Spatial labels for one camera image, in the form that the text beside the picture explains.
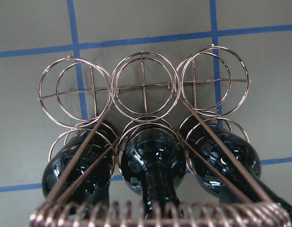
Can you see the dark wine bottle end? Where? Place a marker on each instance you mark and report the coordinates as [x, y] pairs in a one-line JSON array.
[[95, 188]]

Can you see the dark wine bottle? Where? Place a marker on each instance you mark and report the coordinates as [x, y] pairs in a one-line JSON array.
[[153, 164], [200, 140]]

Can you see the copper wire wine basket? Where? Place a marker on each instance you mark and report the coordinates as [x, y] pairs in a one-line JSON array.
[[145, 90]]

